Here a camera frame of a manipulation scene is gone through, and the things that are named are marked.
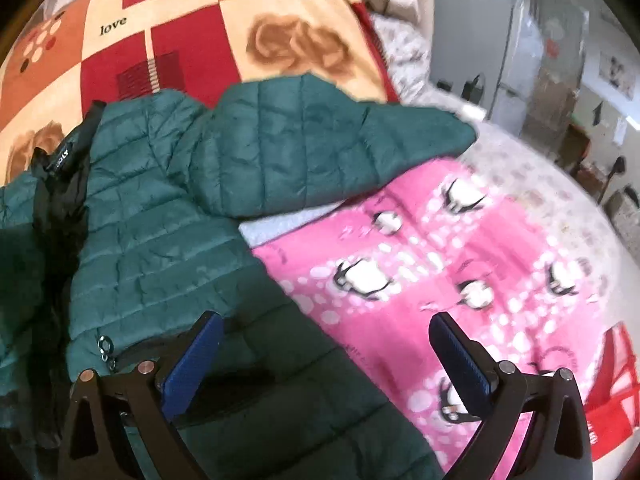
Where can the pink penguin print blanket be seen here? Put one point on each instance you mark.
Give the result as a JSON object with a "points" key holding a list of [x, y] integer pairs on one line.
{"points": [[425, 280]]}

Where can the red bag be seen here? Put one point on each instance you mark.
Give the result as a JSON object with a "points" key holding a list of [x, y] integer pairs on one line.
{"points": [[610, 400]]}

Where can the rose patterned checked blanket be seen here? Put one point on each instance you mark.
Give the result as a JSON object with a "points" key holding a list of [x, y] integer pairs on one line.
{"points": [[200, 35]]}

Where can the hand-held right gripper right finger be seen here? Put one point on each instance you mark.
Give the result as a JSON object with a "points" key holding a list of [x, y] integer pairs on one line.
{"points": [[460, 360]]}

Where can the white refrigerator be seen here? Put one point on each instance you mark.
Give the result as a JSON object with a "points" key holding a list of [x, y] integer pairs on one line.
{"points": [[465, 35]]}

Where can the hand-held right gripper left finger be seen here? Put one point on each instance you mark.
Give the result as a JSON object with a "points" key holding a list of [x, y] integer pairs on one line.
{"points": [[192, 366]]}

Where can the white floral bedsheet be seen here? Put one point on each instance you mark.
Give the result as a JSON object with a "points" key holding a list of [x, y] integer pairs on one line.
{"points": [[525, 170]]}

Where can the green puffer jacket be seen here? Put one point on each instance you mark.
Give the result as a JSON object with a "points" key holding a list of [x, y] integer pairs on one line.
{"points": [[160, 240]]}

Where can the brown cardboard box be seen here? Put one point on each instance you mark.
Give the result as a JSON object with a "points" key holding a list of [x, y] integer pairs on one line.
{"points": [[550, 102]]}

